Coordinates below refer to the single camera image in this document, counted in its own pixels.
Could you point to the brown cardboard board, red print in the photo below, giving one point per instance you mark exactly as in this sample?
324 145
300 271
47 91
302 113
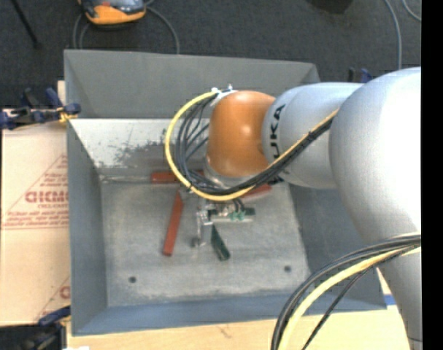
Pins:
31 181

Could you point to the red-brown flat block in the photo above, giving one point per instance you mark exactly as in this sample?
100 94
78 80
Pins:
173 224
162 177

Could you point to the black cylinder on white bracket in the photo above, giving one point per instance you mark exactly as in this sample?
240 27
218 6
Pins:
249 211

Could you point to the dark green flat block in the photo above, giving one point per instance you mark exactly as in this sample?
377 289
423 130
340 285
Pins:
220 244

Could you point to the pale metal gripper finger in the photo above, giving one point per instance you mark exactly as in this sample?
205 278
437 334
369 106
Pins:
201 232

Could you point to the grey metal bin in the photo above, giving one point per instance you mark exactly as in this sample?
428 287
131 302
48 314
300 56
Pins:
141 232

